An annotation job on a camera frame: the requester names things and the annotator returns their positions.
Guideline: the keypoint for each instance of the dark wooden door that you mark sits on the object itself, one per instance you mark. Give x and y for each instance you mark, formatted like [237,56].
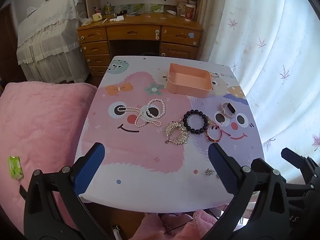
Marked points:
[8,42]

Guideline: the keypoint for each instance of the white leaf print curtain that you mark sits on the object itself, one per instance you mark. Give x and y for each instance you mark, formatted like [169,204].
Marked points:
[270,42]

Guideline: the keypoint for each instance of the pink plastic tray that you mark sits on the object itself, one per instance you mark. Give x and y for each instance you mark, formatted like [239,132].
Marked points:
[190,90]

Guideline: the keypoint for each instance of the white drawer child lock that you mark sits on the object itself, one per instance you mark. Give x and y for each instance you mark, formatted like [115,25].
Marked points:
[157,34]

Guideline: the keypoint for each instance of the white tissue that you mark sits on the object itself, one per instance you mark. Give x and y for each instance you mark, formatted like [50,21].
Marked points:
[117,18]

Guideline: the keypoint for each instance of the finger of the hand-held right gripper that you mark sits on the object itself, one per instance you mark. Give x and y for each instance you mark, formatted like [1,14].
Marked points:
[302,192]
[300,161]

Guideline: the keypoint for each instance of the white lace furniture cover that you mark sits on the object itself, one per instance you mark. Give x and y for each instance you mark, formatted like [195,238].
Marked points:
[50,30]

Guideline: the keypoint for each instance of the clear plastic bag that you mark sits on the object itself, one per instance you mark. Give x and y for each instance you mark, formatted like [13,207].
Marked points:
[85,21]

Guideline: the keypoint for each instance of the pen holder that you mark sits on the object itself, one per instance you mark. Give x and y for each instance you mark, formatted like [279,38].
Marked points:
[108,9]

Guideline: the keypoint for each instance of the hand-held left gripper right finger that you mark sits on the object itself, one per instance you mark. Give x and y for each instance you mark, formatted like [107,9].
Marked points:
[225,170]

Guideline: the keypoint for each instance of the cream mug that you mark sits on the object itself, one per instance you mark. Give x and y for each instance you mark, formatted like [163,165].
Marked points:
[97,17]

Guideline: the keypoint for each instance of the red gold bangle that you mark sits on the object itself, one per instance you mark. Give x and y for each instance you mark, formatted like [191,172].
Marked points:
[209,137]

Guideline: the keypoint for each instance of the small white bottle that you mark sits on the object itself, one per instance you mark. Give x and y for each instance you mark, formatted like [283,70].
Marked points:
[171,12]

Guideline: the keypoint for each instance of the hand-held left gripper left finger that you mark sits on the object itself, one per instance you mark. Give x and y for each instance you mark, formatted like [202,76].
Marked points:
[90,167]

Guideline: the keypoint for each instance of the black cylinder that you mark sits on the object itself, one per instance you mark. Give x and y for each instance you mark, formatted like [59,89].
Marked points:
[121,12]

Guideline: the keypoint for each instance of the beige smart band watch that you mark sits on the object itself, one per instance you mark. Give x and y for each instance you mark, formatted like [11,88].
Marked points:
[228,115]

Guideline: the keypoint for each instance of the red paper cup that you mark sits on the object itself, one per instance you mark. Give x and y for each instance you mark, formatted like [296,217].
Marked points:
[190,12]

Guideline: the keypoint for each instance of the wooden desk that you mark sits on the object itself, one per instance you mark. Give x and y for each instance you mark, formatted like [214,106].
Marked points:
[135,31]

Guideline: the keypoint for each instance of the small flower earring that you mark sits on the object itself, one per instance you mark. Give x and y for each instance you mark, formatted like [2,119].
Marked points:
[209,172]

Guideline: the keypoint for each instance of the pink fluffy blanket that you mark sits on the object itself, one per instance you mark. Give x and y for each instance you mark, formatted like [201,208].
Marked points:
[42,125]

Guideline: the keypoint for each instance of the pink fuzzy clothing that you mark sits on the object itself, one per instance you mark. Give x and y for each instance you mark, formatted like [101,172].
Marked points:
[175,223]

